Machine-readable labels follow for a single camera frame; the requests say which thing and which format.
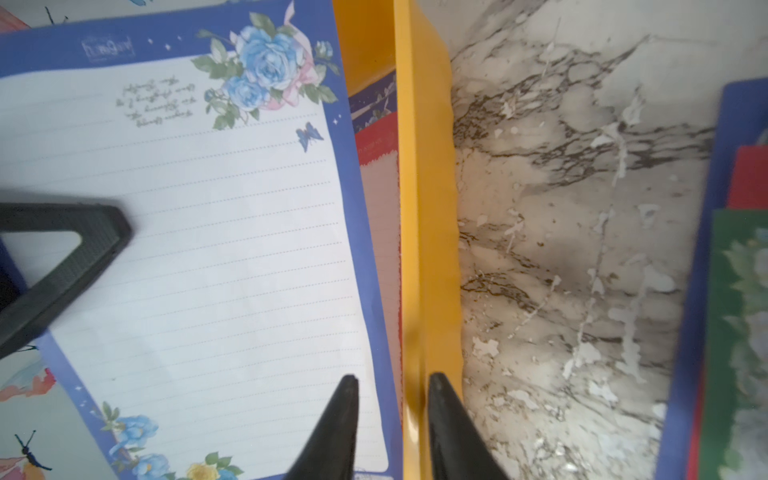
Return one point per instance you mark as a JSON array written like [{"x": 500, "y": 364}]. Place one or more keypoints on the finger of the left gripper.
[{"x": 104, "y": 231}]

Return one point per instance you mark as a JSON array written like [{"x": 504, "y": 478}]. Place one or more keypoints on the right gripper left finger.
[{"x": 329, "y": 453}]

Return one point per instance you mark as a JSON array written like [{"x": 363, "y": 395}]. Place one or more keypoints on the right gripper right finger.
[{"x": 456, "y": 449}]

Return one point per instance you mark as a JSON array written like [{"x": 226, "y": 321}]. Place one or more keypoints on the yellow plastic storage tray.
[{"x": 378, "y": 37}]

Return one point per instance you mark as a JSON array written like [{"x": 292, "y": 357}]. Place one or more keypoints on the red stationery paper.
[{"x": 744, "y": 192}]

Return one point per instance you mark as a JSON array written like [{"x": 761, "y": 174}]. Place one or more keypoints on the stack of stationery papers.
[{"x": 375, "y": 122}]

